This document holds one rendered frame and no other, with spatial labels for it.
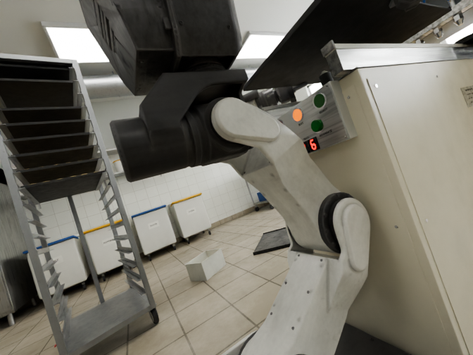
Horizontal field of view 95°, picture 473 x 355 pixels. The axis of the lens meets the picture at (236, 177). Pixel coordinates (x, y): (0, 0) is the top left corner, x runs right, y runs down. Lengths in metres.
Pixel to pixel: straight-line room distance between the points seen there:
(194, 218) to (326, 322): 3.46
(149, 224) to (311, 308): 3.40
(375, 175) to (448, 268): 0.25
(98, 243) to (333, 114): 3.59
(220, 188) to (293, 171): 4.33
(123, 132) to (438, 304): 0.70
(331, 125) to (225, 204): 4.33
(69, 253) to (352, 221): 3.68
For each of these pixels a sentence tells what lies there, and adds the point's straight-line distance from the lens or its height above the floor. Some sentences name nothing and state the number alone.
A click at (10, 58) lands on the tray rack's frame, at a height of 1.79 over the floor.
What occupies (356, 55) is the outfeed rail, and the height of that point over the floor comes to 0.87.
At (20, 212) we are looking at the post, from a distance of 1.59.
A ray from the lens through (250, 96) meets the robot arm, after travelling 1.00.
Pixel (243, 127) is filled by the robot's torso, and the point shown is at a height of 0.78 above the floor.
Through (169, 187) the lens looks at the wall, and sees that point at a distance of 4.53.
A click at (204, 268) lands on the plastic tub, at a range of 2.03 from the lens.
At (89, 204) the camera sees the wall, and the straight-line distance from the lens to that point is 4.50.
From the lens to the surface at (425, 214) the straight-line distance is 0.63.
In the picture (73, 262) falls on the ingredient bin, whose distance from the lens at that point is 3.88.
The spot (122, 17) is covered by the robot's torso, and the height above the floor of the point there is 0.99.
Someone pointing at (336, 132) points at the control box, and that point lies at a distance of 0.57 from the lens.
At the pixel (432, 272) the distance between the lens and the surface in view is 0.64.
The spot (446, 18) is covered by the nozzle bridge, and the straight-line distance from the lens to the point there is 1.30.
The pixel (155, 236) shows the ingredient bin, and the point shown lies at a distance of 3.80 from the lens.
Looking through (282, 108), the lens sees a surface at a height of 0.89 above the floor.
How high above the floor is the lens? 0.68
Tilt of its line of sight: 2 degrees up
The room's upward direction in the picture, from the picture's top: 19 degrees counter-clockwise
